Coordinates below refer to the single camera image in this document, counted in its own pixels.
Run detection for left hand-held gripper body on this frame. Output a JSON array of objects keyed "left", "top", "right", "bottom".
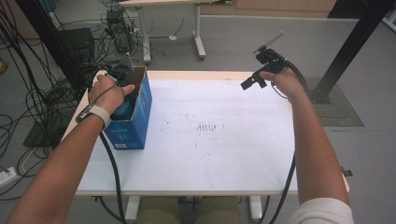
[{"left": 106, "top": 52, "right": 138, "bottom": 88}]

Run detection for person's legs in khaki trousers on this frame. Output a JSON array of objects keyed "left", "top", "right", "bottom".
[{"left": 135, "top": 196, "right": 241, "bottom": 224}]

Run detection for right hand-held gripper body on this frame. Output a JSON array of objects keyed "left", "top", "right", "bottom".
[{"left": 252, "top": 30, "right": 290, "bottom": 74}]

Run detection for black metal post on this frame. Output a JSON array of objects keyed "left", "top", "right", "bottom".
[
  {"left": 310, "top": 0, "right": 396, "bottom": 105},
  {"left": 14, "top": 0, "right": 89, "bottom": 95}
]

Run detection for left hand-held gripper cable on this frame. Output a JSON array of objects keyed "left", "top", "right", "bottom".
[{"left": 92, "top": 73, "right": 128, "bottom": 224}]

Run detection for person's right hand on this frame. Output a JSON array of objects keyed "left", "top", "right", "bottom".
[{"left": 259, "top": 68, "right": 308, "bottom": 104}]

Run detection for black box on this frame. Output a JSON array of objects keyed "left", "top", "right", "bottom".
[{"left": 57, "top": 27, "right": 96, "bottom": 63}]

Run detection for white table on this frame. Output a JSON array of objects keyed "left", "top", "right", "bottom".
[{"left": 76, "top": 78, "right": 299, "bottom": 192}]

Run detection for blue cardboard box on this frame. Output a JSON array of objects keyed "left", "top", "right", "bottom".
[{"left": 102, "top": 65, "right": 154, "bottom": 151}]

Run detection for white strap wristwatch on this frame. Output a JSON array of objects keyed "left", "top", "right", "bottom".
[{"left": 75, "top": 104, "right": 112, "bottom": 129}]

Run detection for person's right white sleeve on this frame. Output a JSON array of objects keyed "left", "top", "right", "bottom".
[{"left": 287, "top": 197, "right": 356, "bottom": 224}]

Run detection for white-legged desk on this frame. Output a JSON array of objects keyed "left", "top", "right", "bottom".
[{"left": 118, "top": 0, "right": 233, "bottom": 65}]

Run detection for person's left hand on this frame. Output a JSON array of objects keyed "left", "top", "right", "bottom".
[{"left": 87, "top": 74, "right": 135, "bottom": 116}]

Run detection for dark floor mat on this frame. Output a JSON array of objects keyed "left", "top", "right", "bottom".
[{"left": 22, "top": 120, "right": 73, "bottom": 149}]

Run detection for tangle of black cables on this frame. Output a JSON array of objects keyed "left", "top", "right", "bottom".
[{"left": 0, "top": 0, "right": 142, "bottom": 200}]

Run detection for white table leg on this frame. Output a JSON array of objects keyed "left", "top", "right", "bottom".
[
  {"left": 124, "top": 195, "right": 142, "bottom": 222},
  {"left": 248, "top": 195, "right": 264, "bottom": 220}
]

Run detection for white power strip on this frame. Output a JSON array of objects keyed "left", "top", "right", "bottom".
[{"left": 0, "top": 166, "right": 18, "bottom": 188}]

